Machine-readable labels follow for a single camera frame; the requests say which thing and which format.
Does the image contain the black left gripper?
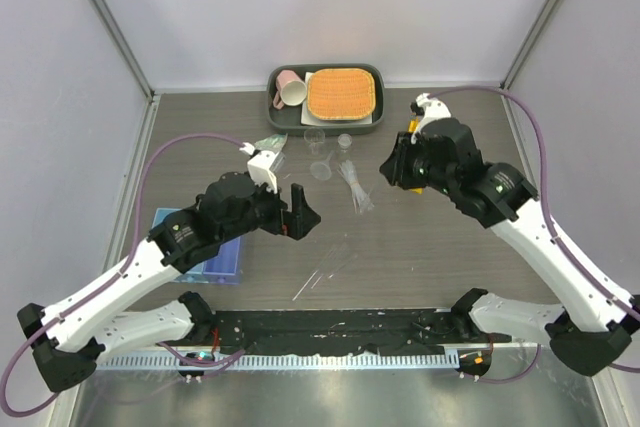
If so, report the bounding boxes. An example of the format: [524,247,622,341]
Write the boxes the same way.
[219,173,320,244]

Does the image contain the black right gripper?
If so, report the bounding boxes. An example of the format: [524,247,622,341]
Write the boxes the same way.
[381,131,457,198]

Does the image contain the yellow test tube rack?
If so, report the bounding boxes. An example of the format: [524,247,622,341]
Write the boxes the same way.
[408,115,424,195]

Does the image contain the clear glass test tube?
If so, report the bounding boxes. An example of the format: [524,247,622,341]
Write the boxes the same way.
[292,244,346,302]
[311,244,347,289]
[327,254,358,279]

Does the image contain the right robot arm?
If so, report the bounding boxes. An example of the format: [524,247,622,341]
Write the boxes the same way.
[380,118,639,377]

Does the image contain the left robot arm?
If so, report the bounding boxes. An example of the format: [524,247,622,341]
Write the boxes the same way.
[17,172,321,393]

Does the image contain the clear plastic funnel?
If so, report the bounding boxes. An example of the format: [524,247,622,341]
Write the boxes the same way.
[310,151,334,182]

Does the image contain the bundle of plastic pipettes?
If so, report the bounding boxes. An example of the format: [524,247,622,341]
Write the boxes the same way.
[338,160,374,214]

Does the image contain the clear glass stoppered bottle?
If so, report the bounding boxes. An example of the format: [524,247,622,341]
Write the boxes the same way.
[337,133,353,152]

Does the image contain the crumpled plastic glove packet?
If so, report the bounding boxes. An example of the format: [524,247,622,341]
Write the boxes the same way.
[252,134,288,172]

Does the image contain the clear glass beaker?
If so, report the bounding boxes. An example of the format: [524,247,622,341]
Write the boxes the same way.
[303,127,325,156]

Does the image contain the blue three-compartment organizer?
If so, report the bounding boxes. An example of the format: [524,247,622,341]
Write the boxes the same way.
[150,208,242,285]

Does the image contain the dark green plastic tray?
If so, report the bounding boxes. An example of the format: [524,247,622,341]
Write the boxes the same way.
[265,63,384,137]

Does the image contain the orange woven basket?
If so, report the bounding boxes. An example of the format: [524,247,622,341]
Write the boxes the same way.
[306,68,377,121]

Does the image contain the pink ceramic mug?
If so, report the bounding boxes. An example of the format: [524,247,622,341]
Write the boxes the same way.
[272,70,307,110]

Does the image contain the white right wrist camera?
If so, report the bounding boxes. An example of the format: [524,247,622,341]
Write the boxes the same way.
[409,93,451,133]

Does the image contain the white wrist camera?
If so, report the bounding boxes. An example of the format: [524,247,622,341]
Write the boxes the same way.
[409,93,451,133]
[240,142,284,193]

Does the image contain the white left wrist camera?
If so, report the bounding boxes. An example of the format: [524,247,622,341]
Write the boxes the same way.
[240,142,284,193]

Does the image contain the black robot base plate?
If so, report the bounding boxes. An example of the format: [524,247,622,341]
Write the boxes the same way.
[155,307,512,356]

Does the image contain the white slotted cable duct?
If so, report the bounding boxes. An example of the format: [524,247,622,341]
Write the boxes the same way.
[98,349,459,371]

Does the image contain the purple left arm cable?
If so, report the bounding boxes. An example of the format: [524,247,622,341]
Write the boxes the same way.
[0,133,249,418]

